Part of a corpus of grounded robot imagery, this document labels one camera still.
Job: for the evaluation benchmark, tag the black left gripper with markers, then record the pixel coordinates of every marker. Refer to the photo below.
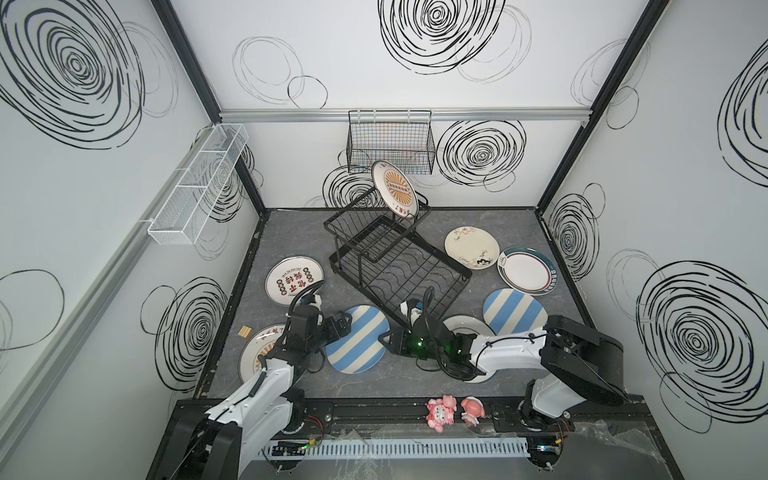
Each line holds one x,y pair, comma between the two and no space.
335,327

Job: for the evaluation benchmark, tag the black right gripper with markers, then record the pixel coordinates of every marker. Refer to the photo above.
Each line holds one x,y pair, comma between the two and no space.
405,339

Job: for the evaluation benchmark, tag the blue striped plate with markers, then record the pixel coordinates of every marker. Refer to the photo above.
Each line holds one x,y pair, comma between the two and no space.
509,311
360,350

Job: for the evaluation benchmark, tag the orange sunburst plate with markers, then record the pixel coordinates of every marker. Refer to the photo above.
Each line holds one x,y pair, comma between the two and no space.
395,189
258,346

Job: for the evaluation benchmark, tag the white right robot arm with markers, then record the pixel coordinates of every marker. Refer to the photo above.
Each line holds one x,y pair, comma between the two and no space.
580,363

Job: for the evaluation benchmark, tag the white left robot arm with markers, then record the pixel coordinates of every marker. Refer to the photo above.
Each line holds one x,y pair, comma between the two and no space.
220,442

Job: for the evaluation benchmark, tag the white green emblem plate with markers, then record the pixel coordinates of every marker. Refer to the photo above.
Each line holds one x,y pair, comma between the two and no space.
456,355

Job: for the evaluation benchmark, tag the orange sunburst plate on table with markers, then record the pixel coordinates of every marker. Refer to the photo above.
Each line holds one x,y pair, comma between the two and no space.
258,346

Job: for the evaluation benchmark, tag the pink plush doll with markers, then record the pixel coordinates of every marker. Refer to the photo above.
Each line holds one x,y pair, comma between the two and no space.
441,412

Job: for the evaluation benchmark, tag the small wooden block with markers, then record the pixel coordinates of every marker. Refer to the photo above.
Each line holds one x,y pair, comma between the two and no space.
245,332

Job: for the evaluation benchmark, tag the pink round figurine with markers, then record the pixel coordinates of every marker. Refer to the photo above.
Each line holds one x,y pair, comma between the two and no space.
472,411

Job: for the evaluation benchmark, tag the cream floral plate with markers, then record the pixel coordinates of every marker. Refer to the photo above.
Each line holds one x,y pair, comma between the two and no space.
473,247

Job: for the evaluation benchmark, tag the green red rimmed plate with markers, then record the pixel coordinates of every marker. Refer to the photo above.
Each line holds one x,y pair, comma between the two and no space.
527,270

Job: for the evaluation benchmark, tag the black wire dish rack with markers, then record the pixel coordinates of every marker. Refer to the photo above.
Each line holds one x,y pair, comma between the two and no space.
384,257

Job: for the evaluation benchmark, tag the white slotted cable duct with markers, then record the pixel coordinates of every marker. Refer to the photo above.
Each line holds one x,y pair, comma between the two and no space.
429,448

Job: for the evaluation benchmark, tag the white mesh wall shelf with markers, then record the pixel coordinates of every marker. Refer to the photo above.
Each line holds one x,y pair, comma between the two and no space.
185,212

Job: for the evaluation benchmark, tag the black wire wall basket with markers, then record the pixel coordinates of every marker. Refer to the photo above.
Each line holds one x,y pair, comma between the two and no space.
403,138

